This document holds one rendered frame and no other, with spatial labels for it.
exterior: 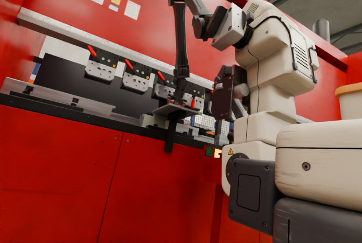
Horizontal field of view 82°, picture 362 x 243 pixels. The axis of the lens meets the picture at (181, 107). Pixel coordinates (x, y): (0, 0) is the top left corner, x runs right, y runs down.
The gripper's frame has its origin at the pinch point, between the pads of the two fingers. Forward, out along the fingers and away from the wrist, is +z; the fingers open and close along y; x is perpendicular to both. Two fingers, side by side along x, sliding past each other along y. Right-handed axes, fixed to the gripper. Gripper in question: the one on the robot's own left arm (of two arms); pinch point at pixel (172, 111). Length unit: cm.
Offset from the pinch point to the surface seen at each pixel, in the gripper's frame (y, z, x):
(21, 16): 84, -21, -16
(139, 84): 21.2, -8.1, -10.4
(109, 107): 34.3, 8.2, -3.5
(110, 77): 37.9, -6.8, -10.5
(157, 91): 10.0, -7.3, -10.2
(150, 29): 22, -42, -28
